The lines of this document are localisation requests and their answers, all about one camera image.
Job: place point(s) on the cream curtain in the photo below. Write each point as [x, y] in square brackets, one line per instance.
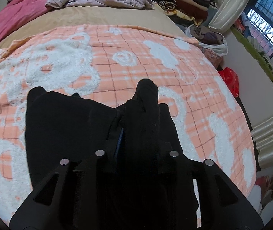
[228, 11]

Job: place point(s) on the red plastic bag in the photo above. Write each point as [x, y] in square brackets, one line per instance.
[231, 80]

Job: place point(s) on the peach white plaid blanket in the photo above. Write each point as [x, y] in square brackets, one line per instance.
[104, 63]

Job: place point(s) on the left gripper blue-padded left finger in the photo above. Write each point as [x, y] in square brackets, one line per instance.
[55, 203]

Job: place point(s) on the white plastic bag of clothes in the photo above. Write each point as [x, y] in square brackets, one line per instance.
[208, 39]

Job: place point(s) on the beige bed sheet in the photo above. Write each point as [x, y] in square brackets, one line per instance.
[153, 19]

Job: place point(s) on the black sweater with orange cuffs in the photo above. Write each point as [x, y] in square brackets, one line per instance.
[60, 126]

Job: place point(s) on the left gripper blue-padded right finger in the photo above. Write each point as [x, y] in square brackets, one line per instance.
[191, 186]

